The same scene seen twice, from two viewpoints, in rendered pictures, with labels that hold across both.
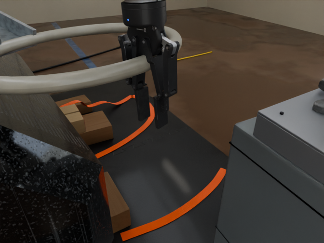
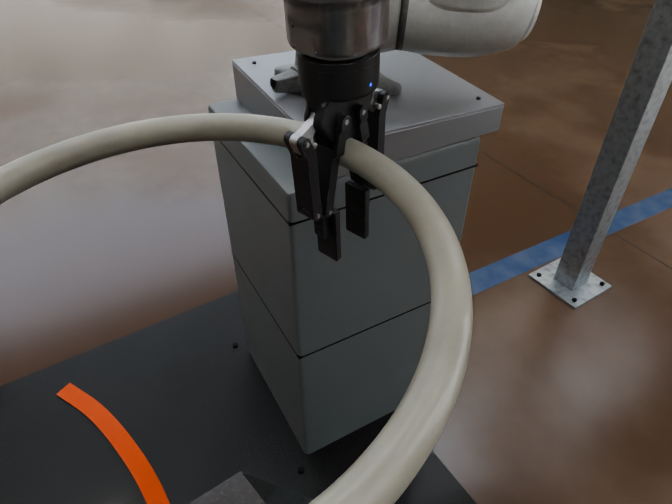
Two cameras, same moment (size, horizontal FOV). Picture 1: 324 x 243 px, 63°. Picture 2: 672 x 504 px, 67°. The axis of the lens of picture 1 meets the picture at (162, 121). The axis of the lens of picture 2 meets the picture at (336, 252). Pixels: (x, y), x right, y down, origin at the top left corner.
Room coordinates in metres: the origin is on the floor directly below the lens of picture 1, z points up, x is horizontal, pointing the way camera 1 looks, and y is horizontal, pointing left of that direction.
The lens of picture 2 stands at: (0.49, 0.50, 1.24)
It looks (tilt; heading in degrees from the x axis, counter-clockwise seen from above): 39 degrees down; 269
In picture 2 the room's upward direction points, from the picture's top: straight up
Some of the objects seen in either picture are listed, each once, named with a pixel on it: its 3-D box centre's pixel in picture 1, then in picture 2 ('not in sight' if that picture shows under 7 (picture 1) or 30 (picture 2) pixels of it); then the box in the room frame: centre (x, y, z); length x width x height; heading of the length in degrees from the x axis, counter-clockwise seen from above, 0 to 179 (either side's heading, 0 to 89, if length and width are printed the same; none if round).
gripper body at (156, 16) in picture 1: (145, 28); (339, 94); (0.48, 0.03, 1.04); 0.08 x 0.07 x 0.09; 48
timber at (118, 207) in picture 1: (107, 201); not in sight; (0.94, 0.28, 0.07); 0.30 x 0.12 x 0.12; 30
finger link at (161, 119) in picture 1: (160, 110); (357, 210); (0.46, 0.00, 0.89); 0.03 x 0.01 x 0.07; 138
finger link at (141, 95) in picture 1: (142, 103); (328, 231); (0.49, 0.04, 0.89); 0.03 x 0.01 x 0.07; 138
